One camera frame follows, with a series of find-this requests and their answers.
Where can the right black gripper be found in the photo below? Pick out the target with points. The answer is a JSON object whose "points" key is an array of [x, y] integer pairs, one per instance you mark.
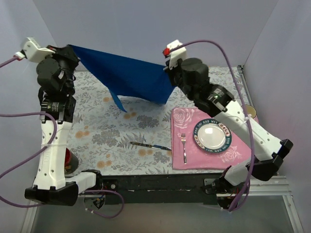
{"points": [[170, 74]]}

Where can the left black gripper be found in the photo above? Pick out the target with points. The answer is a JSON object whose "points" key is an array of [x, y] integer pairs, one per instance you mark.
{"points": [[67, 53]]}

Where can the blue cloth napkin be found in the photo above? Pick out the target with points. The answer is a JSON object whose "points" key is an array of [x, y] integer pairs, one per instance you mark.
{"points": [[125, 76]]}

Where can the patterned handle table knife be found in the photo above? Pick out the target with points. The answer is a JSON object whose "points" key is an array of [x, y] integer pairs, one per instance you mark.
{"points": [[150, 146]]}

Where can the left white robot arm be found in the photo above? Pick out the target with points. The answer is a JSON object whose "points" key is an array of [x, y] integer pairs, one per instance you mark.
{"points": [[55, 76]]}

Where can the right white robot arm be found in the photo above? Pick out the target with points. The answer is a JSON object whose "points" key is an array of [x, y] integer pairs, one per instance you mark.
{"points": [[267, 151]]}

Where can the silver fork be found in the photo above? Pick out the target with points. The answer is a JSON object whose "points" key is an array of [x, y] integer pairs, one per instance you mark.
{"points": [[183, 140]]}

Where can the white plate green rim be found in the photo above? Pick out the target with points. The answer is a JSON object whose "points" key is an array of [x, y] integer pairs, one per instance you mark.
{"points": [[212, 136]]}

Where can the cream mug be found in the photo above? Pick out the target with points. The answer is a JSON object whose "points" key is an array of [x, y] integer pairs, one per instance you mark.
{"points": [[251, 111]]}

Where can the floral tablecloth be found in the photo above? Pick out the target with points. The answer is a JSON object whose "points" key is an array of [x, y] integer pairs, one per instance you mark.
{"points": [[101, 133]]}

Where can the red and black mug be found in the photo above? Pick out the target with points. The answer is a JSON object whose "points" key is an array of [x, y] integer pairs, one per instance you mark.
{"points": [[71, 162]]}

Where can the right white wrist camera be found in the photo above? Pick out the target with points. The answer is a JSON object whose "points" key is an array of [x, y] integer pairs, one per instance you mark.
{"points": [[174, 55]]}

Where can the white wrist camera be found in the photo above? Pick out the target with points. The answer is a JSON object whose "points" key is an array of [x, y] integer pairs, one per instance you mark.
{"points": [[174, 55], [32, 51]]}

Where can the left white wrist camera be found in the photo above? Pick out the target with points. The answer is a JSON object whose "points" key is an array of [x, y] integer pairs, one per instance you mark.
{"points": [[32, 51]]}

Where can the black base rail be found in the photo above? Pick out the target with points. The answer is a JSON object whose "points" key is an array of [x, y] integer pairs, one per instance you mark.
{"points": [[159, 188]]}

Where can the aluminium frame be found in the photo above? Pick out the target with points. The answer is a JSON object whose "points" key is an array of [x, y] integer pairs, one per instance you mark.
{"points": [[269, 209]]}

